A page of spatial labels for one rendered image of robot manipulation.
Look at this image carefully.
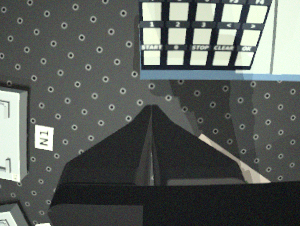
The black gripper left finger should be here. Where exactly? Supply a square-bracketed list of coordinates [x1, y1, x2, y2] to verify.
[56, 105, 151, 188]

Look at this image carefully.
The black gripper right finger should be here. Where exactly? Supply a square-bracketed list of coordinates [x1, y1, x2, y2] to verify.
[152, 105, 246, 186]

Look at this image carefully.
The blue and white plate washer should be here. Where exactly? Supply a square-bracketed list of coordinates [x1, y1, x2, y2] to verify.
[139, 0, 300, 81]

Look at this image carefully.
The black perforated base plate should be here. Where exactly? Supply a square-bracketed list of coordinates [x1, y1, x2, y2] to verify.
[0, 0, 300, 226]

